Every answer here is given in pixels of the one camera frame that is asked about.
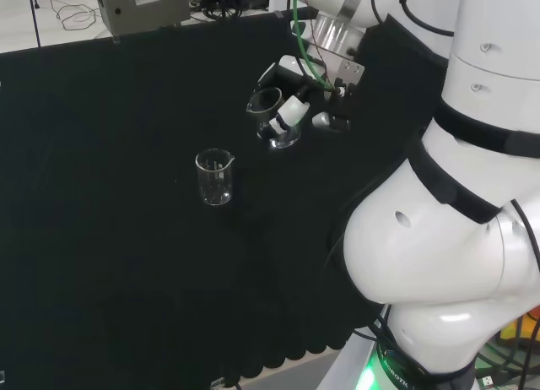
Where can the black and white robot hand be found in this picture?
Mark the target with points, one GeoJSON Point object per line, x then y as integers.
{"type": "Point", "coordinates": [341, 75]}

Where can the clear graduated glass beaker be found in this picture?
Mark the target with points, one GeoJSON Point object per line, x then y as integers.
{"type": "Point", "coordinates": [258, 111]}

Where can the grey metal box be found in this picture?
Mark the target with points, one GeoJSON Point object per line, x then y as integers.
{"type": "Point", "coordinates": [143, 8]}

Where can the black bench cloth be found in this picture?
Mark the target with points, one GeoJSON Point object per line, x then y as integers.
{"type": "Point", "coordinates": [126, 238]}

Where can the yellow stop button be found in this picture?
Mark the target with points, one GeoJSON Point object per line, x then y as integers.
{"type": "Point", "coordinates": [512, 333]}

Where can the black tripod leg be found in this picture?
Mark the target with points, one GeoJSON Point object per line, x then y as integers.
{"type": "Point", "coordinates": [36, 18]}

